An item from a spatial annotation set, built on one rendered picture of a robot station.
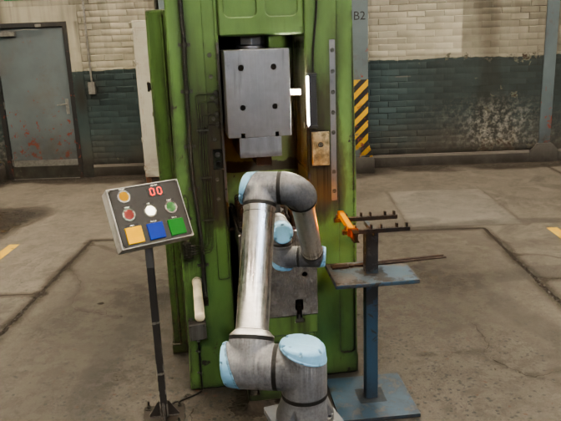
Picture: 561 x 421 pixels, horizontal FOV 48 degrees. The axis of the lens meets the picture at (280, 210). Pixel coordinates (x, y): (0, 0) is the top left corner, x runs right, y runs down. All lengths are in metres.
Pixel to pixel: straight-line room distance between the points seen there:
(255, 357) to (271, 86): 1.39
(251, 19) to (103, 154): 6.47
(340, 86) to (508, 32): 6.30
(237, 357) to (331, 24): 1.74
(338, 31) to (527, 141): 6.62
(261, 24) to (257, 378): 1.72
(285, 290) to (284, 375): 1.16
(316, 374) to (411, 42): 7.32
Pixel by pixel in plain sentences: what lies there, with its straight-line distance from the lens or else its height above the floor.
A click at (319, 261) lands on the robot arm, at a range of 2.69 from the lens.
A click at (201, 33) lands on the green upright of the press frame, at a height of 1.84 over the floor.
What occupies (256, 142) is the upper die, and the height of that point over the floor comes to 1.34.
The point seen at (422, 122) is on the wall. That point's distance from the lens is 9.14.
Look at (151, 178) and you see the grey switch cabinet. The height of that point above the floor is 0.08.
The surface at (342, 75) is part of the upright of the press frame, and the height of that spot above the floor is 1.62.
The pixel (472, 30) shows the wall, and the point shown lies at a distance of 9.21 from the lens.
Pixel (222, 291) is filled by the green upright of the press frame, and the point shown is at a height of 0.55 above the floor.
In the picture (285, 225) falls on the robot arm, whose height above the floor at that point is 1.06.
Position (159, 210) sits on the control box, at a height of 1.08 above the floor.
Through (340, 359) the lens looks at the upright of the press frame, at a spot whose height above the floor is 0.09.
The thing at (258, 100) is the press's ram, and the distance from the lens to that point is 2.99.
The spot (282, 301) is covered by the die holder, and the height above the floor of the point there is 0.55.
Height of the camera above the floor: 1.81
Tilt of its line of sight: 15 degrees down
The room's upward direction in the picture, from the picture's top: 2 degrees counter-clockwise
